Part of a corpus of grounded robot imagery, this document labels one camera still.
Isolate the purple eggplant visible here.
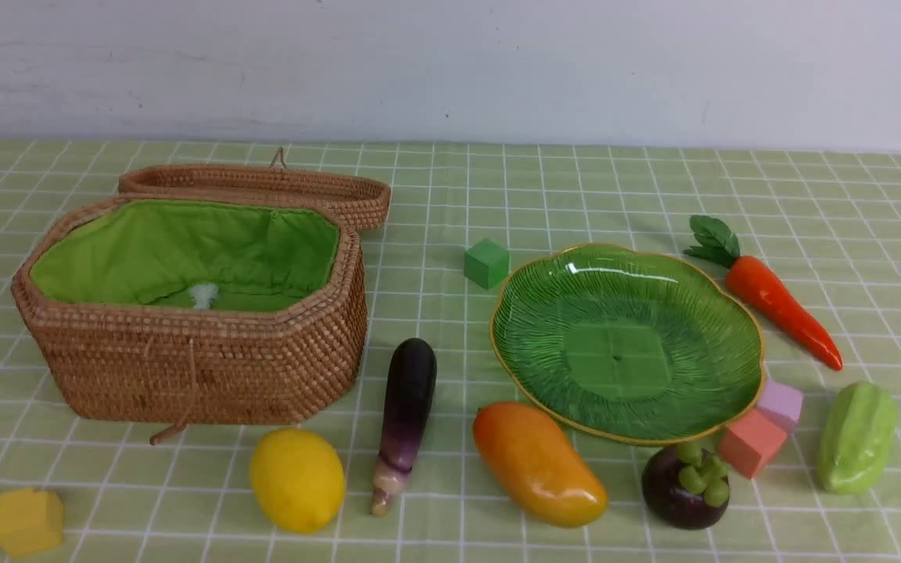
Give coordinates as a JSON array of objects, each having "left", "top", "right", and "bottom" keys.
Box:
[{"left": 371, "top": 338, "right": 437, "bottom": 517}]

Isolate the orange yellow mango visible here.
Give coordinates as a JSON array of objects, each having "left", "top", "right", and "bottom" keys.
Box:
[{"left": 472, "top": 400, "right": 610, "bottom": 529}]

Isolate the yellow lemon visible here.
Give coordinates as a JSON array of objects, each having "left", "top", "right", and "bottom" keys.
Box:
[{"left": 248, "top": 428, "right": 346, "bottom": 534}]

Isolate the orange carrot with leaves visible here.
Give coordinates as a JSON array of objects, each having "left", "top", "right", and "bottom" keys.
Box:
[{"left": 684, "top": 214, "right": 844, "bottom": 371}]

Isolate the dark purple mangosteen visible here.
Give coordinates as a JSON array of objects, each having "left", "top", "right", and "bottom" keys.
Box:
[{"left": 641, "top": 442, "right": 730, "bottom": 530}]

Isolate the green starfruit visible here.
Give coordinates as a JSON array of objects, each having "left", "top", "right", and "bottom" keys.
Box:
[{"left": 816, "top": 381, "right": 898, "bottom": 495}]

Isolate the green foam cube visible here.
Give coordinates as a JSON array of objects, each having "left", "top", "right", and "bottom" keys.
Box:
[{"left": 464, "top": 238, "right": 511, "bottom": 290}]

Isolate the woven rattan basket lid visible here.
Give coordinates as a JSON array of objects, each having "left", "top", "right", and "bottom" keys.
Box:
[{"left": 117, "top": 149, "right": 391, "bottom": 231}]

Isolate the green checkered tablecloth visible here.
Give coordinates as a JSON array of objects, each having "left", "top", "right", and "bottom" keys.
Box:
[{"left": 0, "top": 140, "right": 901, "bottom": 562}]

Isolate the green glass leaf plate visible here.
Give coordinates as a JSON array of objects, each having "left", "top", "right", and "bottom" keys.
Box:
[{"left": 489, "top": 243, "right": 768, "bottom": 446}]

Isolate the green fabric basket liner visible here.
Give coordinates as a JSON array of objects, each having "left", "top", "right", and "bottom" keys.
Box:
[{"left": 31, "top": 199, "right": 340, "bottom": 311}]

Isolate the wooden basket toggle peg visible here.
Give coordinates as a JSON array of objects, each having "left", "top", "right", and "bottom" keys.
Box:
[{"left": 148, "top": 423, "right": 186, "bottom": 446}]

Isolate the salmon foam cube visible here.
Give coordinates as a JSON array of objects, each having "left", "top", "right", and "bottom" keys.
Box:
[{"left": 716, "top": 409, "right": 788, "bottom": 480}]

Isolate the woven rattan basket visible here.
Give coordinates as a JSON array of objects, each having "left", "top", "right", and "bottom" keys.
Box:
[{"left": 12, "top": 195, "right": 368, "bottom": 425}]

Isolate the pink foam cube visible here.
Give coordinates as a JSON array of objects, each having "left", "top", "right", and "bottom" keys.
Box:
[{"left": 756, "top": 380, "right": 804, "bottom": 432}]

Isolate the yellow foam block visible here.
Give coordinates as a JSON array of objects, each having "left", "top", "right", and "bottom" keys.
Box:
[{"left": 0, "top": 487, "right": 64, "bottom": 558}]

